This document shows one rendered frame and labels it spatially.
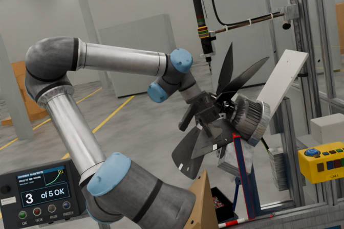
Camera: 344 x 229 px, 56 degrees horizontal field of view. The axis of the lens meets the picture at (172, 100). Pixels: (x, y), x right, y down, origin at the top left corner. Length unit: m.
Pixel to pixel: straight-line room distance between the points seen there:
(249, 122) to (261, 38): 5.50
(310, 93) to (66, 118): 1.44
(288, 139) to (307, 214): 0.50
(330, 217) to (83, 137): 0.92
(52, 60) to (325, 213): 1.06
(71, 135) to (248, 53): 6.19
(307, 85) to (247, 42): 4.99
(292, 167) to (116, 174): 1.18
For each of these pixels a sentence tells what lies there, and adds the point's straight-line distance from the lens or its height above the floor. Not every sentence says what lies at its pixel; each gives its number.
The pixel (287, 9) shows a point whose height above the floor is 1.56.
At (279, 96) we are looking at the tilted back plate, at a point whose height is 1.19.
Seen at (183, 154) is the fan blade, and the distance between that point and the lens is 1.64.
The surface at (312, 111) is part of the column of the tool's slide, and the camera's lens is 2.06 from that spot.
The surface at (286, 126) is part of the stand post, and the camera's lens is 1.70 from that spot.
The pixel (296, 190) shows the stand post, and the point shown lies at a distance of 1.85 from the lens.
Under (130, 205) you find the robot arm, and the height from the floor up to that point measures 1.24.
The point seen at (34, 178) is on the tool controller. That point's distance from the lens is 1.21.
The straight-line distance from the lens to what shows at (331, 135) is 1.83.
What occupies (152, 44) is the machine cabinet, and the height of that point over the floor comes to 1.26.
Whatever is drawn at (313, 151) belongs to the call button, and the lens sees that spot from 1.25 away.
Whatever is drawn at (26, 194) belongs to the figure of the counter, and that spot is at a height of 1.18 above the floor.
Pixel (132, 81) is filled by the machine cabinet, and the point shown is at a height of 0.41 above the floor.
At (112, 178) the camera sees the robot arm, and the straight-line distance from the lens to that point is 0.76.
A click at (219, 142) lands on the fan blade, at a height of 1.13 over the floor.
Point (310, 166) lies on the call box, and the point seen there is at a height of 1.05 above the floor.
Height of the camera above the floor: 1.61
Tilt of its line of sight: 13 degrees down
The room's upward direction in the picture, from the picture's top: 13 degrees counter-clockwise
